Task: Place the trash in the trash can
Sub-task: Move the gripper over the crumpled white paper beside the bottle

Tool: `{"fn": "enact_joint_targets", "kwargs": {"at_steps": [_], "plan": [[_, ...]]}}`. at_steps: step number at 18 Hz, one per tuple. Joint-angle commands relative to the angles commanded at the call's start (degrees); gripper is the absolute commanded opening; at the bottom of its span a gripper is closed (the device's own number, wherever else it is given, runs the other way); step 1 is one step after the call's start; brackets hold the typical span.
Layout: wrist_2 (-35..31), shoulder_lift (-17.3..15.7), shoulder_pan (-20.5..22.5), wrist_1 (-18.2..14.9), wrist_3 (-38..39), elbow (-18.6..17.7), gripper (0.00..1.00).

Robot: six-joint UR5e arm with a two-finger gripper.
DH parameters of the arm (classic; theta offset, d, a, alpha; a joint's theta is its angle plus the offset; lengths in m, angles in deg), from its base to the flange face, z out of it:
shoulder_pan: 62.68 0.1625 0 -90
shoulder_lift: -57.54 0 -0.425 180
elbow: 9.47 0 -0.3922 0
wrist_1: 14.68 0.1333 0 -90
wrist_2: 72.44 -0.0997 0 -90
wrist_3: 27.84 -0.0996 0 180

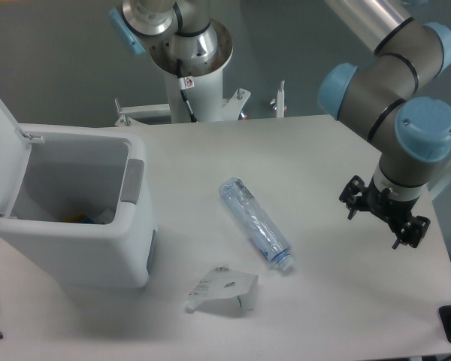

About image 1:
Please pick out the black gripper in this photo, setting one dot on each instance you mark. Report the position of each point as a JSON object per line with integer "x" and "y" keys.
{"x": 389, "y": 202}

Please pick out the clear plastic water bottle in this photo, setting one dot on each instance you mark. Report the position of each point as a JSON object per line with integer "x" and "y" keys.
{"x": 259, "y": 227}

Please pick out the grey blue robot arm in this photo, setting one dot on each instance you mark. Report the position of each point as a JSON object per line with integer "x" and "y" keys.
{"x": 378, "y": 103}

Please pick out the white trash can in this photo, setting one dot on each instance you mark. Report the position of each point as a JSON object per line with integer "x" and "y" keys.
{"x": 84, "y": 212}

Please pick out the white trash can lid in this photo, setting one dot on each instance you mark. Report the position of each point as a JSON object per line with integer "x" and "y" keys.
{"x": 15, "y": 149}

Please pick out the white bracket with bolt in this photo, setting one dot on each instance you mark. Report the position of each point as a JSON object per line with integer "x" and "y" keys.
{"x": 278, "y": 104}

